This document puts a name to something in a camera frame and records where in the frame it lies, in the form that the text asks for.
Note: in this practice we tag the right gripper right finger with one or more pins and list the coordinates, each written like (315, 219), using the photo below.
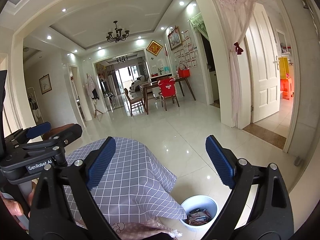
(271, 216)

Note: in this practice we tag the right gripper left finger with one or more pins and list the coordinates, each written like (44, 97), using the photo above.
(50, 215)

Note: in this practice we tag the dark wooden dining table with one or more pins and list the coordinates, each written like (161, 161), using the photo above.
(145, 87)

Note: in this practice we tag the pink door curtain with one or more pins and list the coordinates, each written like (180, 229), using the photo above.
(235, 17)

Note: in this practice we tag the grey checkered tablecloth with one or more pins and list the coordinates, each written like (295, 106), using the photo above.
(136, 187)

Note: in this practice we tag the large framed painting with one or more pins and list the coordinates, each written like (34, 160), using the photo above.
(174, 38)

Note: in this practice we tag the gold framed picture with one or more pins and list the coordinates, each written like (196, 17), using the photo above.
(154, 48)

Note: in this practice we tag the orange plastic stool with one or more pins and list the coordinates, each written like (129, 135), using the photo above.
(286, 88)

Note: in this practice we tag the blue white trash bin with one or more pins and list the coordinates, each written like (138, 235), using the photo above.
(201, 212)

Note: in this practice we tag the chair with red cover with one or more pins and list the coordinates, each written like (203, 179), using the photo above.
(167, 91)

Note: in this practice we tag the white panel door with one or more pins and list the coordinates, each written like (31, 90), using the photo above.
(263, 58)

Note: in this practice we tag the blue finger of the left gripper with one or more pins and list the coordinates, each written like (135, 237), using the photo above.
(38, 130)

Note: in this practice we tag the wooden dining chair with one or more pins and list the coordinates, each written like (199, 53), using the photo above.
(134, 101)

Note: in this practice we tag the left hand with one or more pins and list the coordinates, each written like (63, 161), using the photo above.
(18, 200)

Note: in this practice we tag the door stopper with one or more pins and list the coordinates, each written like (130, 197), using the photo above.
(297, 161)

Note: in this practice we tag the black chandelier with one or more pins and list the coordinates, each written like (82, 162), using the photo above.
(118, 35)

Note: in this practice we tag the pink patterned cloth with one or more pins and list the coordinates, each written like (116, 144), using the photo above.
(151, 229)

